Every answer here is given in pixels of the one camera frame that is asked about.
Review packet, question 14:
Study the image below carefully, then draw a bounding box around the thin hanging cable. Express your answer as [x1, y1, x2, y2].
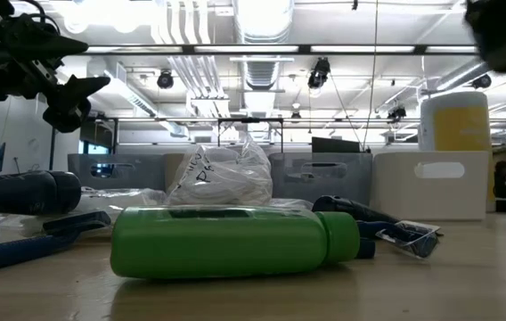
[362, 0, 380, 152]

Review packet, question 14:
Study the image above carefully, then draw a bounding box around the cream plastic storage bin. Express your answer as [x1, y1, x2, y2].
[163, 152, 191, 193]

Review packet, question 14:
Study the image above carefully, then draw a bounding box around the black overhead frame bar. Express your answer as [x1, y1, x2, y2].
[56, 43, 481, 56]

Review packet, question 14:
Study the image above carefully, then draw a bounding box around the dark blue toiletry bottle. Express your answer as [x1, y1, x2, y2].
[0, 170, 83, 217]

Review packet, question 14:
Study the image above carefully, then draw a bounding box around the silver ventilation duct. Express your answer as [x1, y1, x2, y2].
[230, 0, 297, 144]

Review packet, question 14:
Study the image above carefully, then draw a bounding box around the person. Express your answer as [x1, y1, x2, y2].
[493, 160, 506, 201]

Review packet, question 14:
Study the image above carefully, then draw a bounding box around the black ceiling spotlight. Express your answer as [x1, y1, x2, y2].
[156, 69, 175, 90]
[472, 73, 494, 90]
[306, 56, 332, 90]
[386, 105, 408, 122]

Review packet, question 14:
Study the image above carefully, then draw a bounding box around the background folding table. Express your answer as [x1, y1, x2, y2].
[216, 117, 285, 153]

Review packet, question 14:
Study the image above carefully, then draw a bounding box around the grey plastic storage bin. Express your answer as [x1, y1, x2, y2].
[268, 152, 373, 215]
[67, 152, 166, 193]

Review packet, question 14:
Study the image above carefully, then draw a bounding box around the green Pert shampoo bottle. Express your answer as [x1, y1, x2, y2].
[110, 205, 362, 280]

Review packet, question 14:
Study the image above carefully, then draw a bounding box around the white yellow cylindrical container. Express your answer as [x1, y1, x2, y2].
[417, 91, 498, 213]

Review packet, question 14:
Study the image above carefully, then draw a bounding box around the white vanity pack bag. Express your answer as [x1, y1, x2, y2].
[69, 185, 168, 224]
[270, 197, 314, 211]
[166, 136, 274, 207]

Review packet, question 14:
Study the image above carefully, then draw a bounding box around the white plastic storage bin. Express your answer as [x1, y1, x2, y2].
[370, 150, 491, 222]

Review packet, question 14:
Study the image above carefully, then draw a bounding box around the dark background monitor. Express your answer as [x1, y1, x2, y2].
[310, 136, 362, 155]

